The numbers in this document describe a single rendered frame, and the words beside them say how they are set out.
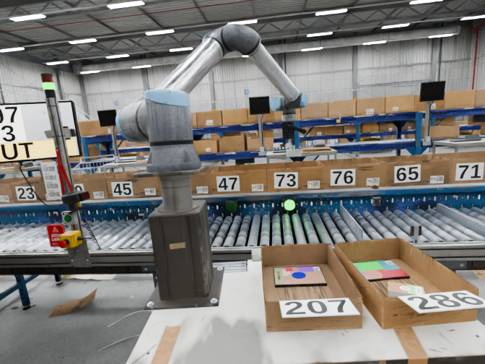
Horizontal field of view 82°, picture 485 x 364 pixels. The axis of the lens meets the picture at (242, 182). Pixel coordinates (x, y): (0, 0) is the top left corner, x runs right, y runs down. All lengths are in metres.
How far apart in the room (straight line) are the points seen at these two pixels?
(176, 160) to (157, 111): 0.17
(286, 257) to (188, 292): 0.43
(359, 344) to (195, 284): 0.54
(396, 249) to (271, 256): 0.52
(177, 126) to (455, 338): 1.00
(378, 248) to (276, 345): 0.64
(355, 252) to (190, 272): 0.68
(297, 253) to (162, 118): 0.76
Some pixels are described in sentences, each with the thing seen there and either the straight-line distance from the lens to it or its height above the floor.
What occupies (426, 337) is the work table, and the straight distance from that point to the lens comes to 1.01.
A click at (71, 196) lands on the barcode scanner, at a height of 1.08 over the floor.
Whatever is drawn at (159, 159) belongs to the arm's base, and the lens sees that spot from 0.95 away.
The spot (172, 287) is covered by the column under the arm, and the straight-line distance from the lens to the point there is 1.09.
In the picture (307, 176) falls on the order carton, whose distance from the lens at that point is 1.94.
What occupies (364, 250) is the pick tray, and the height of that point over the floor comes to 0.81.
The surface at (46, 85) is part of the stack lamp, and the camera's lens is 1.69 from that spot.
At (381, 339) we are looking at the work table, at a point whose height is 0.75.
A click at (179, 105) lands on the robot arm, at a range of 0.97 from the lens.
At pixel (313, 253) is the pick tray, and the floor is 0.80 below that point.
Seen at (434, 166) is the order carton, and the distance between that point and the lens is 2.18.
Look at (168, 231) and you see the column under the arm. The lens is 1.00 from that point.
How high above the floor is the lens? 1.35
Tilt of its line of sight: 11 degrees down
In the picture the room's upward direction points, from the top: 4 degrees counter-clockwise
